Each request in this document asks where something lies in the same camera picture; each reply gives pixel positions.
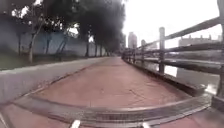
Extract distant long building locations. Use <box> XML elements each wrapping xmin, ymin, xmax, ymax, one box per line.
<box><xmin>178</xmin><ymin>34</ymin><xmax>223</xmax><ymax>48</ymax></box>

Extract grey river water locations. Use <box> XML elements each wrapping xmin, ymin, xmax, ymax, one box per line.
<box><xmin>143</xmin><ymin>59</ymin><xmax>224</xmax><ymax>96</ymax></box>

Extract grass strip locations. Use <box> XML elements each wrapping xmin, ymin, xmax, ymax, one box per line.
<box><xmin>0</xmin><ymin>53</ymin><xmax>101</xmax><ymax>72</ymax></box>

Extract dark kerb under fence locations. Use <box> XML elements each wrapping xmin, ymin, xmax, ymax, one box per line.
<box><xmin>123</xmin><ymin>59</ymin><xmax>208</xmax><ymax>98</ymax></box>

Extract row of trees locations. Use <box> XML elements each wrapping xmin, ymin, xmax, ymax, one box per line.
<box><xmin>0</xmin><ymin>0</ymin><xmax>127</xmax><ymax>64</ymax></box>

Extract grey drain channel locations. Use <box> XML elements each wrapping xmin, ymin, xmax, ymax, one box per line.
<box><xmin>13</xmin><ymin>93</ymin><xmax>214</xmax><ymax>126</ymax></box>

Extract distant tall building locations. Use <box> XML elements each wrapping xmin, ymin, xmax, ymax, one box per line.
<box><xmin>127</xmin><ymin>31</ymin><xmax>138</xmax><ymax>50</ymax></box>

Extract red paved path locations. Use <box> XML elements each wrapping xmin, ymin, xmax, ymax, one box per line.
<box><xmin>0</xmin><ymin>56</ymin><xmax>224</xmax><ymax>128</ymax></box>

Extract grey long wall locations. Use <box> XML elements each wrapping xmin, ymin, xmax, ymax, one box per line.
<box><xmin>0</xmin><ymin>14</ymin><xmax>111</xmax><ymax>58</ymax></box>

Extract robot's own part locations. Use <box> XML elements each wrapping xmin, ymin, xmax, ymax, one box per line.
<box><xmin>141</xmin><ymin>122</ymin><xmax>152</xmax><ymax>128</ymax></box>
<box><xmin>69</xmin><ymin>119</ymin><xmax>82</xmax><ymax>128</ymax></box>

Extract grey concrete road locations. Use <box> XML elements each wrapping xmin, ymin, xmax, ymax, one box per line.
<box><xmin>0</xmin><ymin>56</ymin><xmax>109</xmax><ymax>104</ymax></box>

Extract wooden post fence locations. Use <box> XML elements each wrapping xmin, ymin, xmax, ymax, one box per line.
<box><xmin>120</xmin><ymin>0</ymin><xmax>224</xmax><ymax>101</ymax></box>

